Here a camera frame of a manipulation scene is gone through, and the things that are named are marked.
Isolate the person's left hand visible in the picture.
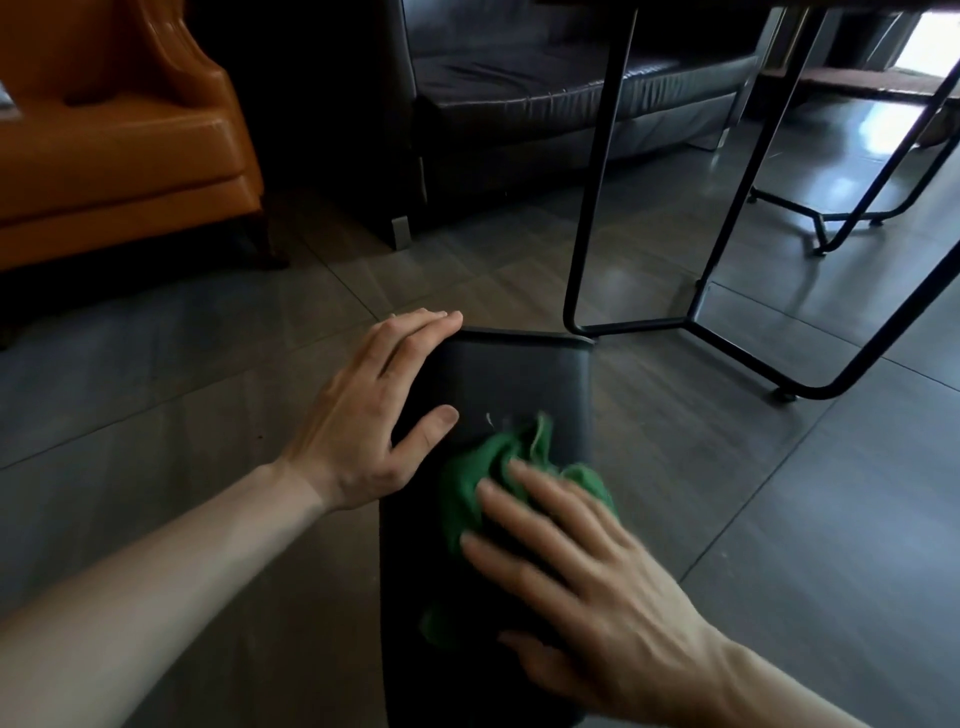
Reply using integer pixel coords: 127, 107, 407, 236
281, 307, 465, 516

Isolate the person's right hand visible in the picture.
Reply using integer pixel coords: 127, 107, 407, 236
459, 459, 741, 728

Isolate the green cleaning cloth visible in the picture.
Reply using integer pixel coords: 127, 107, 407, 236
418, 411, 621, 652

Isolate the person's right forearm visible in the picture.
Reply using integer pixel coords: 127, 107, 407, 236
675, 622, 871, 728

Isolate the person's left forearm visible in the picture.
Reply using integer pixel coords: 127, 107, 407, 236
0, 461, 332, 728

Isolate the black leather sofa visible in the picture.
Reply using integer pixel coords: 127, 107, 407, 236
390, 0, 765, 250

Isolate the black metal table base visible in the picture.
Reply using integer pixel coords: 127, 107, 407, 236
748, 112, 960, 258

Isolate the orange leather armchair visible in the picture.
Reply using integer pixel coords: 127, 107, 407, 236
0, 0, 291, 273

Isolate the brown wooden low bench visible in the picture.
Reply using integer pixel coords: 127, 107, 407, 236
793, 64, 960, 105

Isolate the black metal frame table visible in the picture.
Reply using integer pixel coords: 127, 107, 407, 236
540, 0, 960, 403

